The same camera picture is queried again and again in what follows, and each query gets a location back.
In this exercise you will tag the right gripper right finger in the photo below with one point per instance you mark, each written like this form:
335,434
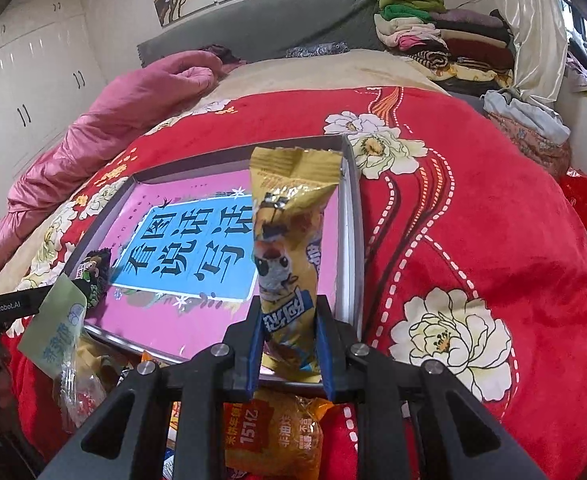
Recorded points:
413,420

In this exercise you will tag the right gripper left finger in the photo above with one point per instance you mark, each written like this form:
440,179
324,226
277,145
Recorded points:
126,437

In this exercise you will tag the light green pastry pack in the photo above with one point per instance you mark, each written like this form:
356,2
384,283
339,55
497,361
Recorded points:
54,331

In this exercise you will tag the clear red label snack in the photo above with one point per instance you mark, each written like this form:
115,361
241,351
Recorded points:
90,371

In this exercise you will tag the orange bread snack pack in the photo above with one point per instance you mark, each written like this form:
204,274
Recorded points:
275,435

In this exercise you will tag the yellow cartoon snack bar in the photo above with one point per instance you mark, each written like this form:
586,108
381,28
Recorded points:
290,190

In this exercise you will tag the green pea snack pack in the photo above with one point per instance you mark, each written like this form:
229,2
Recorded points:
92,276

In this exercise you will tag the dark shallow box tray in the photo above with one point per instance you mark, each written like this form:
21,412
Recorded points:
341,279

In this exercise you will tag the red floral blanket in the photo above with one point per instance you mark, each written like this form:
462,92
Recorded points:
474,255

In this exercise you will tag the pink and blue book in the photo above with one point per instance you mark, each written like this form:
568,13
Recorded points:
181,266

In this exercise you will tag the pink quilt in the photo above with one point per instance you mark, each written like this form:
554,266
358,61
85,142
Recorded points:
127,108

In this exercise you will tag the white wardrobe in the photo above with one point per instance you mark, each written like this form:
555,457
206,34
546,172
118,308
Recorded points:
48,77

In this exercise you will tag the floral basket with clothes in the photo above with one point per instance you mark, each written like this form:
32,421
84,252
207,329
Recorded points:
538,132

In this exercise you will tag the stack of folded clothes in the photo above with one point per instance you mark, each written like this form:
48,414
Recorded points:
460,49

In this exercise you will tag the grey headboard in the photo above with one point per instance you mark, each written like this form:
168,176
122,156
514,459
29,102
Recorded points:
257,30

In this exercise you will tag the dark patterned pillow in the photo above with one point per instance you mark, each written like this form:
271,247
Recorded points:
330,48

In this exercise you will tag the cream curtain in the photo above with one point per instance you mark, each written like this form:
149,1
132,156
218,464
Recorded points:
541,43

